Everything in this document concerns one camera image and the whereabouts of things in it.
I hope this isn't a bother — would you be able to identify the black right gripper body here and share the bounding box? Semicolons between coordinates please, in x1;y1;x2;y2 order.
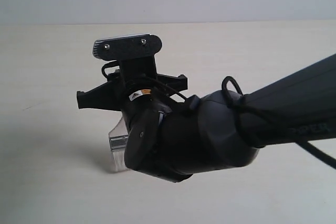
77;73;188;111

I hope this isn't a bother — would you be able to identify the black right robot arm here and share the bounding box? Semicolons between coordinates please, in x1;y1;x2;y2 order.
77;56;335;183

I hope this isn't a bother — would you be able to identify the white wooden paintbrush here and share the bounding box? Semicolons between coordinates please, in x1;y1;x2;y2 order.
108;116;129;173

